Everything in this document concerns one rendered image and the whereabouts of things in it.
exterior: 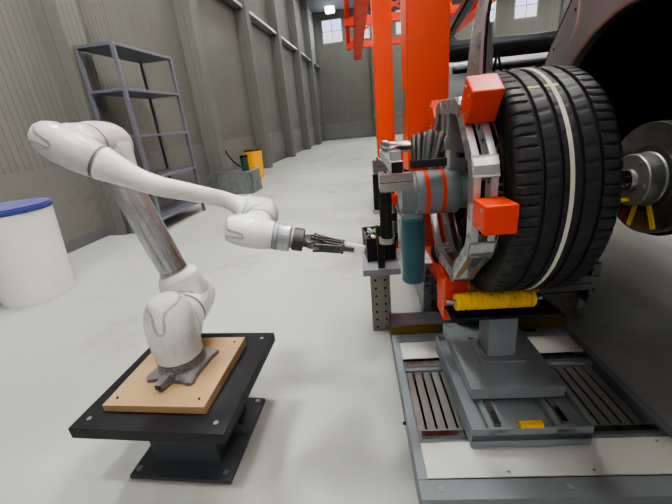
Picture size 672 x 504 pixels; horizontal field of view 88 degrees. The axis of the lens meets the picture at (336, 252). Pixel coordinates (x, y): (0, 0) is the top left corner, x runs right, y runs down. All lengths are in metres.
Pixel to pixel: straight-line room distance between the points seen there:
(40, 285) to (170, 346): 2.28
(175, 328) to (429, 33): 1.36
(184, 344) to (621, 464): 1.37
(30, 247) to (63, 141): 2.21
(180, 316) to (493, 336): 1.07
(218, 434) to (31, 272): 2.52
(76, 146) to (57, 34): 3.92
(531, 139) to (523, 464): 0.94
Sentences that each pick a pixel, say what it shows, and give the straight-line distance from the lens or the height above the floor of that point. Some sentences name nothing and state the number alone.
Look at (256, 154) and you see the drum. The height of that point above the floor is 0.54.
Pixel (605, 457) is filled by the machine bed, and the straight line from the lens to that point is 1.46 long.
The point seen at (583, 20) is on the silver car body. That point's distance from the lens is 1.52.
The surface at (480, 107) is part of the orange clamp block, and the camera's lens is 0.97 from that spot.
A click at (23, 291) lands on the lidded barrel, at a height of 0.12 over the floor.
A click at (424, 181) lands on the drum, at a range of 1.11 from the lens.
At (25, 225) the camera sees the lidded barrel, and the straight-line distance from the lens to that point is 3.34.
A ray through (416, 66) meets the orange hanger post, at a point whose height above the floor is 1.26.
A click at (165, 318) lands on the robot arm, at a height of 0.56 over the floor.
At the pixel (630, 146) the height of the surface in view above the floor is 0.94.
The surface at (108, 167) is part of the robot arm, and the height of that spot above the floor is 1.03.
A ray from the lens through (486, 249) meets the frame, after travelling 0.98.
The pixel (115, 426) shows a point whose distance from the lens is 1.34.
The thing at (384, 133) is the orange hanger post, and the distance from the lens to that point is 3.45.
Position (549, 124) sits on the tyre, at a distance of 0.97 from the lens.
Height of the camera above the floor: 1.09
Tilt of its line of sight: 21 degrees down
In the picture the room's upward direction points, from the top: 6 degrees counter-clockwise
